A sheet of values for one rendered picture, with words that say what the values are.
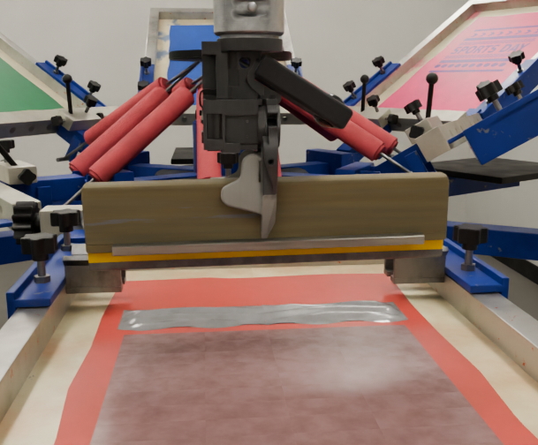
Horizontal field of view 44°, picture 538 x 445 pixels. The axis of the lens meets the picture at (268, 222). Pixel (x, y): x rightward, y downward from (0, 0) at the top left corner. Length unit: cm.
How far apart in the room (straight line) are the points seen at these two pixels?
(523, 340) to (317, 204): 26
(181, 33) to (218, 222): 221
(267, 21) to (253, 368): 36
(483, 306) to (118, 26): 443
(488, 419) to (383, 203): 26
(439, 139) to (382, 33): 395
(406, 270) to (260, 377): 32
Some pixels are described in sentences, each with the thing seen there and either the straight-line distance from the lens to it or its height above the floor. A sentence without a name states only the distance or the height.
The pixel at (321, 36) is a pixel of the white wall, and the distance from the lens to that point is 508.
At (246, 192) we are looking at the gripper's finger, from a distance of 70.
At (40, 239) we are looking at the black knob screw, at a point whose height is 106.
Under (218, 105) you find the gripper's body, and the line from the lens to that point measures 69.
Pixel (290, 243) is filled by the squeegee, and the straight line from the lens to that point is 73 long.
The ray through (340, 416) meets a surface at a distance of 62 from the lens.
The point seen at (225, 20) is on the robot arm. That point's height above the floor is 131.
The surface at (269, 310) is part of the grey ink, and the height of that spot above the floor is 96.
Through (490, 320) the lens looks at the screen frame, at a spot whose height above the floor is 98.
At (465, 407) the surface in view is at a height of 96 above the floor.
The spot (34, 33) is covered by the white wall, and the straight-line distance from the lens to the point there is 515.
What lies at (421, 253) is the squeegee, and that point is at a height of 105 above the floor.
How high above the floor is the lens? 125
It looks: 12 degrees down
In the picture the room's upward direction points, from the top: straight up
